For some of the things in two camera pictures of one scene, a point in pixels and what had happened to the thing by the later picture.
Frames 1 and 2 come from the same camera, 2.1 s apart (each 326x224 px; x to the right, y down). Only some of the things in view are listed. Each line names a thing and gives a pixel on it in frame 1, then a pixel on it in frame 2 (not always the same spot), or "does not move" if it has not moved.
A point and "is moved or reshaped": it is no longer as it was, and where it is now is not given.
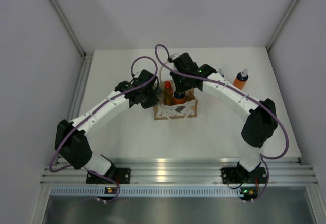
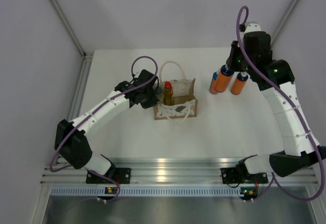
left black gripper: (154, 100) does not move
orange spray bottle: (220, 72) is moved or reshaped
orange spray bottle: (179, 97) → (223, 79)
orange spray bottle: (241, 80) does not move
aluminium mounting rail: (292, 170) does not move
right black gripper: (174, 76) → (235, 49)
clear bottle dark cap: (158, 90) does not move
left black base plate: (123, 175) does not move
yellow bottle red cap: (168, 100) does not move
